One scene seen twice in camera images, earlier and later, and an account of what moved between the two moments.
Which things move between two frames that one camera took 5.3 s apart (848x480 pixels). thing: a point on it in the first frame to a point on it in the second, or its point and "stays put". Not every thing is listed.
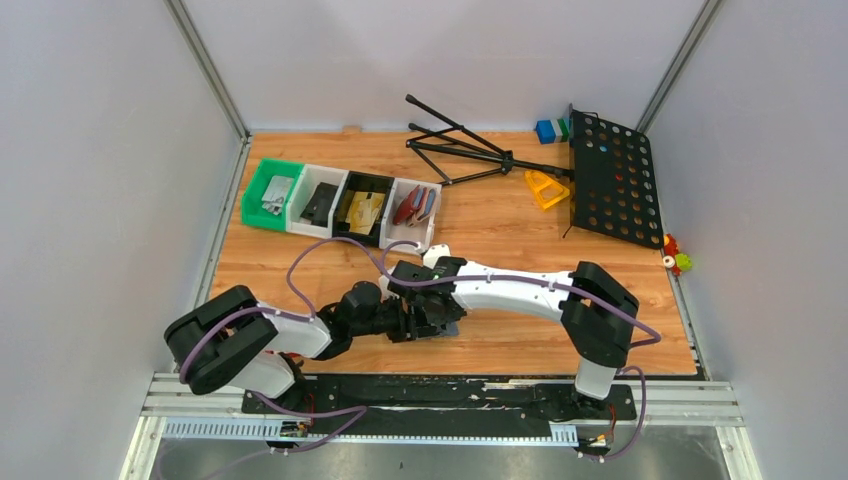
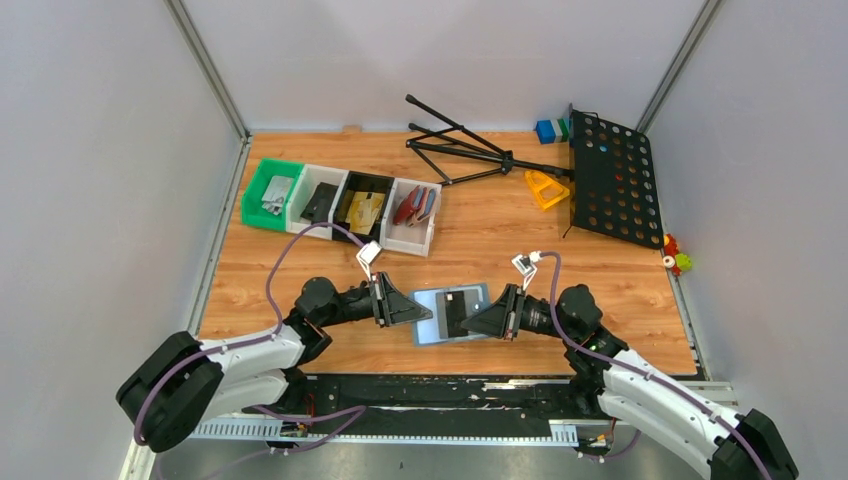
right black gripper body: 448,316 to 534,316
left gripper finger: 426,331 to 403,310
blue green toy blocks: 553,131 stays put
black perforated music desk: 613,184 stays put
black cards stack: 320,204 stays put
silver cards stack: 278,189 stays put
